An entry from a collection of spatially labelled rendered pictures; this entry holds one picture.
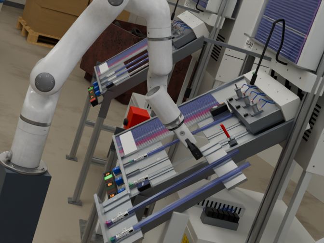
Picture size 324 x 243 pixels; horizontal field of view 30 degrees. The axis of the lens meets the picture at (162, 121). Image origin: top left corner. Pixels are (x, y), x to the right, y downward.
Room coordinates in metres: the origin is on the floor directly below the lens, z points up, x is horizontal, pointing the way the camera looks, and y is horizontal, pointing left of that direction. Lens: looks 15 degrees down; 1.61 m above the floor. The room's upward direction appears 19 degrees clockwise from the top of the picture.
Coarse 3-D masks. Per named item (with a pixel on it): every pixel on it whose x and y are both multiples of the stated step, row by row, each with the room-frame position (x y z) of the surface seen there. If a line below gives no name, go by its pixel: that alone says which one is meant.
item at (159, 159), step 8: (160, 144) 2.55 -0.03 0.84; (136, 152) 2.56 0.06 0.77; (144, 152) 2.52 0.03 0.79; (160, 152) 2.46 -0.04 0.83; (128, 160) 2.51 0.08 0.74; (144, 160) 2.45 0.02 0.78; (152, 160) 2.42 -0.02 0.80; (160, 160) 2.39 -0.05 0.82; (168, 160) 2.36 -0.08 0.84; (128, 168) 2.43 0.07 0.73; (136, 168) 2.40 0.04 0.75; (144, 168) 2.37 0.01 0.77; (152, 168) 2.34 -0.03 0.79; (160, 168) 2.32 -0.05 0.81; (128, 176) 2.34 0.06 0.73; (136, 176) 2.32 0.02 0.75; (160, 176) 2.25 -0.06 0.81; (168, 176) 2.22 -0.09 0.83; (152, 184) 2.21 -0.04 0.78
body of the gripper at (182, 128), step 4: (184, 120) 2.26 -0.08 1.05; (180, 124) 2.24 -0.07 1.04; (184, 124) 2.25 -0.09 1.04; (176, 128) 2.23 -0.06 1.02; (180, 128) 2.23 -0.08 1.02; (184, 128) 2.23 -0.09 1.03; (176, 132) 2.23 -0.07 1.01; (180, 132) 2.24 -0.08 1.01; (184, 132) 2.24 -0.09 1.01; (188, 132) 2.23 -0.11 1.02; (180, 136) 2.23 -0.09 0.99; (184, 136) 2.23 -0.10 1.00; (188, 136) 2.23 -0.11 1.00; (192, 136) 2.24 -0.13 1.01; (180, 140) 2.24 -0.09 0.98; (184, 140) 2.23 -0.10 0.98; (192, 140) 2.24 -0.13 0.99; (184, 144) 2.23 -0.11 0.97; (188, 148) 2.24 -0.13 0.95
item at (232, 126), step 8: (240, 80) 2.93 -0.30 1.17; (224, 88) 2.90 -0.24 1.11; (232, 88) 2.86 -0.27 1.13; (216, 96) 2.84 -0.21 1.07; (224, 96) 2.80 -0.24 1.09; (208, 120) 2.61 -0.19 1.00; (224, 120) 2.54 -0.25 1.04; (232, 120) 2.51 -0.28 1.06; (208, 128) 2.52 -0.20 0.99; (216, 128) 2.49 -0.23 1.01; (232, 128) 2.43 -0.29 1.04; (240, 128) 2.41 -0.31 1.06; (208, 136) 2.44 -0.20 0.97; (216, 136) 2.41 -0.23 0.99; (224, 136) 2.39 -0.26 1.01; (240, 136) 2.33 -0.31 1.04; (248, 136) 2.31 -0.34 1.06; (224, 144) 2.31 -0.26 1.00
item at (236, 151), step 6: (234, 150) 1.97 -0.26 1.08; (228, 156) 1.95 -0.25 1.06; (216, 162) 1.94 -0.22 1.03; (204, 168) 1.94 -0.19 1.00; (210, 168) 1.94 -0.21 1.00; (192, 174) 1.93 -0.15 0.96; (198, 174) 1.93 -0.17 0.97; (180, 180) 1.93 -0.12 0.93; (186, 180) 1.92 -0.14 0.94; (174, 186) 1.91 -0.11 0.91; (162, 192) 1.90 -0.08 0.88; (150, 198) 1.90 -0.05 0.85; (156, 198) 1.90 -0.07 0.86; (138, 204) 1.89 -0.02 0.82; (144, 204) 1.89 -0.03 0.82; (132, 210) 1.88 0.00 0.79; (108, 222) 1.86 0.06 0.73
